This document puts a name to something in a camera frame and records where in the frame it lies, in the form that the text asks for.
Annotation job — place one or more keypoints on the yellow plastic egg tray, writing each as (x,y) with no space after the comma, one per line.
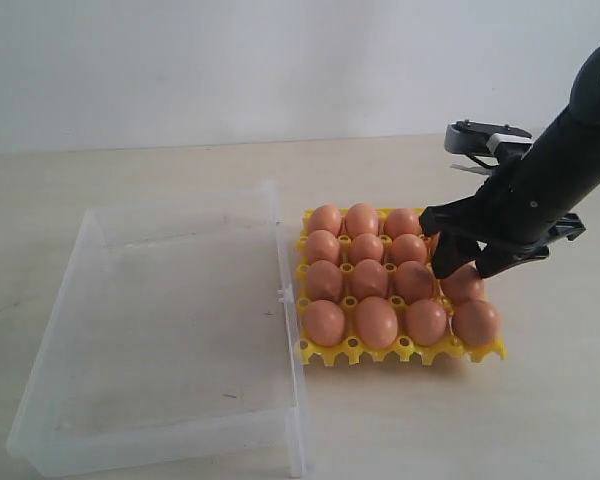
(353,348)

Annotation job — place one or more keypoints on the brown egg lone front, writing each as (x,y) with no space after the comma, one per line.
(366,246)

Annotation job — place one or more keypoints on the clear plastic tray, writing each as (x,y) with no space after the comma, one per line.
(173,335)

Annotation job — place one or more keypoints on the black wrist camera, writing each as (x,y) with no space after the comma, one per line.
(473,140)

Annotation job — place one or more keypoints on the brown egg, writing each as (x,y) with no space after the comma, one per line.
(408,247)
(413,281)
(324,322)
(425,322)
(322,245)
(376,322)
(369,278)
(324,281)
(476,323)
(464,285)

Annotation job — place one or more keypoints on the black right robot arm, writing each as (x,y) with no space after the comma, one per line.
(575,129)

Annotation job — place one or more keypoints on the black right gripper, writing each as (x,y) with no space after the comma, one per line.
(523,209)

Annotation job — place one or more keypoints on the brown egg slot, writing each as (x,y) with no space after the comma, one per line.
(326,217)
(402,221)
(360,219)

